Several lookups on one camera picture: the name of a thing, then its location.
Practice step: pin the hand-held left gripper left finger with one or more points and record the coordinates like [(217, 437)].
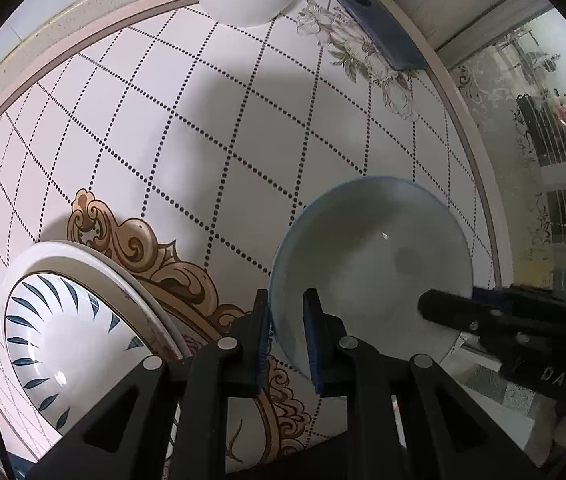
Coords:
[(263, 345)]

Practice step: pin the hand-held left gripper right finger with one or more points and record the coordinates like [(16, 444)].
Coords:
[(313, 345)]

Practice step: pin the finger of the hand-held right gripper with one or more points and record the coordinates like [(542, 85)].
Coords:
[(448, 310), (493, 294)]

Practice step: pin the white bowl floral print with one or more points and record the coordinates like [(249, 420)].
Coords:
[(378, 260)]

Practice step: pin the white plate blue stripes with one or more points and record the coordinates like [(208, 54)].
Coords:
[(63, 345)]

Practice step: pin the etched glass sliding door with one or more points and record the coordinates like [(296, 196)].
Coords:
[(503, 110)]

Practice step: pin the printed floral tablecloth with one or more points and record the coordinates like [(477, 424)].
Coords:
[(163, 135)]

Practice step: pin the blue smartphone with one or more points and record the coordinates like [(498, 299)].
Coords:
[(378, 30)]

